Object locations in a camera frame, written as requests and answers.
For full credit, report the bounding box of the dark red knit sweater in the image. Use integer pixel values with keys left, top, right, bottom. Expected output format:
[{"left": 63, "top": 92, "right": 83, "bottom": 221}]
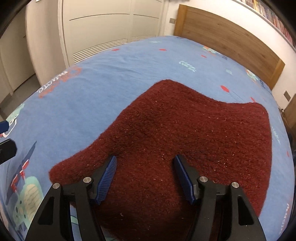
[{"left": 49, "top": 80, "right": 272, "bottom": 240}]

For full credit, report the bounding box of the row of books on shelf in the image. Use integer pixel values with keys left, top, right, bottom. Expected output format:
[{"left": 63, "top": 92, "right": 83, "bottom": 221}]
[{"left": 240, "top": 0, "right": 295, "bottom": 48}]

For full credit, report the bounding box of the wooden headboard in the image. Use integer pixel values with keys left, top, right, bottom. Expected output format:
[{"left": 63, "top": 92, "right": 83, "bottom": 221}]
[{"left": 174, "top": 4, "right": 285, "bottom": 89}]

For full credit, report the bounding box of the white built-in wardrobe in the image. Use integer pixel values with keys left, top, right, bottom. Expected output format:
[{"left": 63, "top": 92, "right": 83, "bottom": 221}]
[{"left": 26, "top": 1, "right": 164, "bottom": 85}]

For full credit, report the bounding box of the wooden bedside cabinet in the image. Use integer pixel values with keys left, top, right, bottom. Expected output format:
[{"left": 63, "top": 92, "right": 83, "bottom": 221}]
[{"left": 283, "top": 94, "right": 296, "bottom": 128}]

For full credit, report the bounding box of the white bedroom door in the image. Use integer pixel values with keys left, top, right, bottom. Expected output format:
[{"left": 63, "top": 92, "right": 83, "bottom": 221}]
[{"left": 1, "top": 9, "right": 35, "bottom": 101}]

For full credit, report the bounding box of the blue dinosaur print bedsheet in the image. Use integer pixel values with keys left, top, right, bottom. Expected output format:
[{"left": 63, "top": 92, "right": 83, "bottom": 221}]
[{"left": 1, "top": 36, "right": 295, "bottom": 240}]

